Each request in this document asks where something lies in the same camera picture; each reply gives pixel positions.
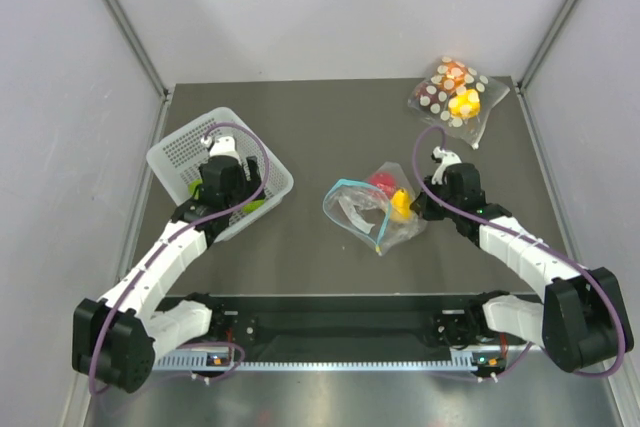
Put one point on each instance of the orange fake fruit in dotted bag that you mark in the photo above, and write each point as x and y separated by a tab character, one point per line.
450	75

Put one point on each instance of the dark red fake fruit dotted bag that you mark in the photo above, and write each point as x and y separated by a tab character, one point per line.
426	94

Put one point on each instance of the red fake apple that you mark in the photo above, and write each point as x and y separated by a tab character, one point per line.
384	181

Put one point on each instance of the left aluminium frame post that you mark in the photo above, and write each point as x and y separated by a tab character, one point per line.
127	30

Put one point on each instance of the clear polka dot bag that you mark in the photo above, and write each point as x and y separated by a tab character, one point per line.
491	91

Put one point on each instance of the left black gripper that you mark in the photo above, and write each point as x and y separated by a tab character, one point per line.
253	185

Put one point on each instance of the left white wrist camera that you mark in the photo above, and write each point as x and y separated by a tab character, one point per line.
224	145

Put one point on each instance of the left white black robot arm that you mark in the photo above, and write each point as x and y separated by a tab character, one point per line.
117	339

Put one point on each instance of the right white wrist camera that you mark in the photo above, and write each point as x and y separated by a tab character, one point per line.
444	158

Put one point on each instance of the green fake pear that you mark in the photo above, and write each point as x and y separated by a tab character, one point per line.
253	206

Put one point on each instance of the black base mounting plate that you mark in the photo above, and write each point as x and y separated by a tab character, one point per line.
349	329

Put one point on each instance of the yellow fake fruit in dotted bag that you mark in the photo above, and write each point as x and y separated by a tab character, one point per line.
465	105

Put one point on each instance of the white perforated plastic basket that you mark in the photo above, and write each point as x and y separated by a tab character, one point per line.
175	160

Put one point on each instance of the clear blue zip top bag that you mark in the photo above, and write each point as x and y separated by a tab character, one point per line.
364	210

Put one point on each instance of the right aluminium frame post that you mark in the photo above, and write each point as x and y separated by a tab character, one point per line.
552	34

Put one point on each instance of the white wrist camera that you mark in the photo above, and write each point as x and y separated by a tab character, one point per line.
224	145
444	158

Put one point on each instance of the aluminium frame post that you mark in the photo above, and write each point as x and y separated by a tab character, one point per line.
552	34
127	30

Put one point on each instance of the yellow fake lemon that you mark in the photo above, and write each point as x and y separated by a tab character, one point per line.
401	206

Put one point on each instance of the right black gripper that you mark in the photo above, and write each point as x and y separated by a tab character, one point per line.
422	205

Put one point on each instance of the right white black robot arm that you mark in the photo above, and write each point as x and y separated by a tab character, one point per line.
580	319

